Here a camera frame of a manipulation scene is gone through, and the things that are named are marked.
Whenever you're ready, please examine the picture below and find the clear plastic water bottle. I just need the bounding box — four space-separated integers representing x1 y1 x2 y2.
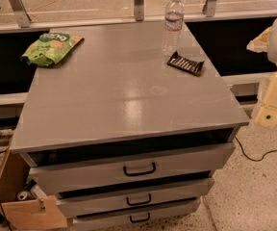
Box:
162 0 184 56

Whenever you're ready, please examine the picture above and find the bottom grey drawer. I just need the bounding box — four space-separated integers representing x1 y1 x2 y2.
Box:
73 198 200 231

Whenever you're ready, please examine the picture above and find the green snack bag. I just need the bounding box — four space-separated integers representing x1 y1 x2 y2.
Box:
20 33 84 66

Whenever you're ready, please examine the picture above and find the grey drawer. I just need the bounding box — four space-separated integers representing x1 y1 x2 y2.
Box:
30 142 235 193
73 198 200 231
57 177 214 217

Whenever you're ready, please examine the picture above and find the grey drawer cabinet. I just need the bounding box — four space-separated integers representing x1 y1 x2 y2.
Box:
9 20 251 231

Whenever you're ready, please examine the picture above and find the black floor cable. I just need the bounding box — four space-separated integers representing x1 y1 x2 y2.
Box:
234 136 277 163

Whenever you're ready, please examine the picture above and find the middle metal railing post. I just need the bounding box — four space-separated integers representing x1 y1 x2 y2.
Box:
134 0 144 21

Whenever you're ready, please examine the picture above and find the top grey drawer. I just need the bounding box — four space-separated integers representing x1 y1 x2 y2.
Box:
30 142 235 193

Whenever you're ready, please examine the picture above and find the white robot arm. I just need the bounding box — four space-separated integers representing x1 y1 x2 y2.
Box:
246 18 277 128

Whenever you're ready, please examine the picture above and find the right metal railing post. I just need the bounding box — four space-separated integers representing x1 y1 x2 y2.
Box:
203 0 217 17

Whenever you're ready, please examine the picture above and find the middle grey drawer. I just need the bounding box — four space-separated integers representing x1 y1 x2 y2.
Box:
57 177 214 217

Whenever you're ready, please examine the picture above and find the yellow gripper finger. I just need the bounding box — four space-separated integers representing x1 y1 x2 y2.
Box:
255 72 277 128

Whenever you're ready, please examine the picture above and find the black drill bit holder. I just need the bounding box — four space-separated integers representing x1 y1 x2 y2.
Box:
167 51 204 76

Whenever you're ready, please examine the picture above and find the cardboard box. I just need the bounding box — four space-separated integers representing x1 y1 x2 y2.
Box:
0 151 68 230

